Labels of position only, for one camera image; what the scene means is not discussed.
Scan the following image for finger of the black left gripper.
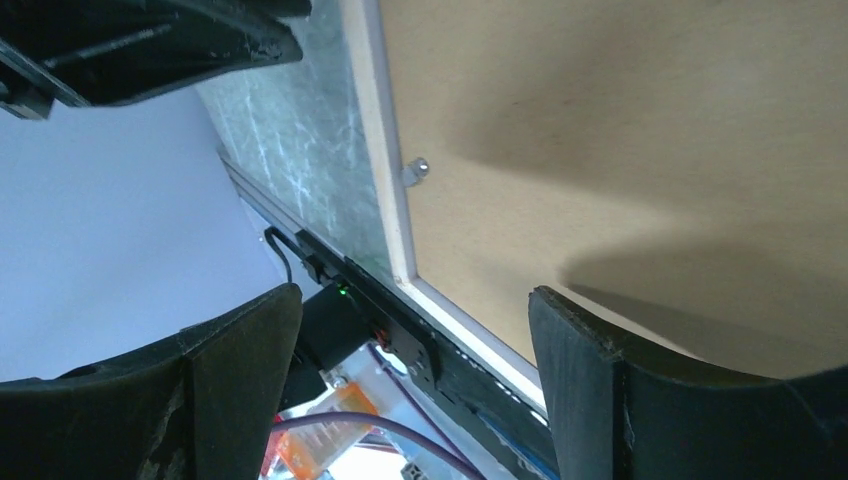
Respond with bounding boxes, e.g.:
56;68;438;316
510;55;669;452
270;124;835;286
1;0;312;120

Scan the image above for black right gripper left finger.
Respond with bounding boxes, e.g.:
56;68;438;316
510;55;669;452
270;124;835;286
1;283;303;479

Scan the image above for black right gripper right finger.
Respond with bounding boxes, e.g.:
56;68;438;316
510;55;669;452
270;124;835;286
528;286;847;479

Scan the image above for brown backing board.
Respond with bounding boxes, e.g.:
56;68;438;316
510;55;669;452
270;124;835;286
379;1;847;378

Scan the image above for white wooden picture frame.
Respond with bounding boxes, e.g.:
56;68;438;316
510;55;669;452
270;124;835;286
340;1;547;419

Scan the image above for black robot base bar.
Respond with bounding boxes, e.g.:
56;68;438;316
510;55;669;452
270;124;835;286
263;227;559;479

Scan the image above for metal turn clip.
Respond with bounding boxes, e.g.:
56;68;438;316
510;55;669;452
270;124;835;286
401;157;430;188

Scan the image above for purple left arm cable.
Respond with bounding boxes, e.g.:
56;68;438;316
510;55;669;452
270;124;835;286
270;344;488;480

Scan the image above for aluminium front rail frame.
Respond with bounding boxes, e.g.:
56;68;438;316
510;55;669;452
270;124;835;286
218;148;412;399

